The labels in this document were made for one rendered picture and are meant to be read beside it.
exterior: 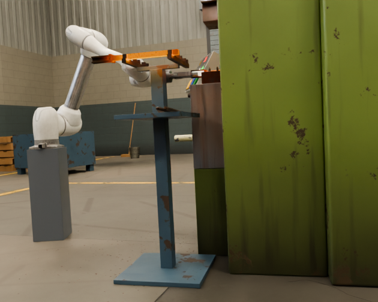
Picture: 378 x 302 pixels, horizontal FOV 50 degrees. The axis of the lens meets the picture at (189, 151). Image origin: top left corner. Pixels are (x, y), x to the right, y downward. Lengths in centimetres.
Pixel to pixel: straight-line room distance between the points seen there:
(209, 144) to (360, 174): 78
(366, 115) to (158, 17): 998
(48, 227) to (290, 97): 176
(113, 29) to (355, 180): 1066
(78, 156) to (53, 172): 454
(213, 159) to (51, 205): 117
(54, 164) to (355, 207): 182
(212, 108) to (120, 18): 994
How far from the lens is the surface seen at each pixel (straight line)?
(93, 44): 265
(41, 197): 280
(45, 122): 278
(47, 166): 276
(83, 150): 735
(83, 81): 288
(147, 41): 1146
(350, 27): 180
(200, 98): 214
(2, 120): 1120
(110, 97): 1180
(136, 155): 1013
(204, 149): 214
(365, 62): 178
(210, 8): 236
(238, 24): 190
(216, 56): 282
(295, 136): 184
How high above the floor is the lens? 69
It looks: 3 degrees down
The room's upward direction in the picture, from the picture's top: 3 degrees counter-clockwise
